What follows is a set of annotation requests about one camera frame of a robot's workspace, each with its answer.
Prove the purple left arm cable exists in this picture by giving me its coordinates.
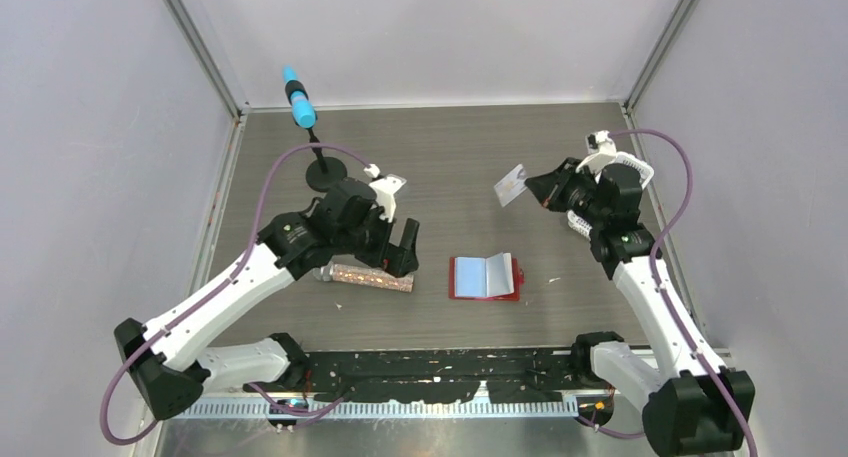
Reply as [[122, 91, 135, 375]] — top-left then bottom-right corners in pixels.
[[99, 142, 386, 447]]

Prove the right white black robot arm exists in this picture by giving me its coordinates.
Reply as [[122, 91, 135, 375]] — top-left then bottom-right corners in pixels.
[[525, 158, 755, 456]]

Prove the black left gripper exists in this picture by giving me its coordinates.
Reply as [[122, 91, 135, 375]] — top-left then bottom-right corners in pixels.
[[334, 205, 418, 278]]

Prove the red leather card holder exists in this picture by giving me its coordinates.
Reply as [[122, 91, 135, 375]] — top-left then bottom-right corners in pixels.
[[448, 252, 524, 302]]

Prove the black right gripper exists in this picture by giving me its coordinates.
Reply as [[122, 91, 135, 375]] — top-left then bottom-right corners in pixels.
[[525, 157, 609, 228]]

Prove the white perforated plastic basket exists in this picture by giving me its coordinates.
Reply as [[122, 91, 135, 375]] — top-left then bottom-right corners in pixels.
[[564, 152, 654, 239]]

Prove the aluminium frame rail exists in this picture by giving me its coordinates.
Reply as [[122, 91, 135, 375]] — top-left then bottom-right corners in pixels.
[[142, 347, 745, 399]]

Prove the white slotted cable duct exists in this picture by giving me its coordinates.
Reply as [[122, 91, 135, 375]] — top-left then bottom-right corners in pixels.
[[177, 395, 579, 420]]

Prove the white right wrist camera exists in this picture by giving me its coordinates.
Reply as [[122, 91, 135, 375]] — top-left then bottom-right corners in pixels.
[[577, 130, 620, 175]]

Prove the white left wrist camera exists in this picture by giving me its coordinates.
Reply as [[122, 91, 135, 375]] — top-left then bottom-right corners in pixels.
[[363, 164, 407, 223]]

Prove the blue microphone on black stand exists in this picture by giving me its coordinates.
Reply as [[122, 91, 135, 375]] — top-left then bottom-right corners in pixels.
[[282, 66, 348, 192]]

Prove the glittery sequin tube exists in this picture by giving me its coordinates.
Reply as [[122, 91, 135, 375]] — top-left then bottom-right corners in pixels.
[[312, 262, 414, 293]]

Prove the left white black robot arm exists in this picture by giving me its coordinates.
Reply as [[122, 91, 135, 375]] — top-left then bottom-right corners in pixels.
[[114, 174, 420, 421]]

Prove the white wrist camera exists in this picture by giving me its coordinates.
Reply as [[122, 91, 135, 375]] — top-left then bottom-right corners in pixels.
[[363, 164, 407, 223], [577, 130, 620, 175]]

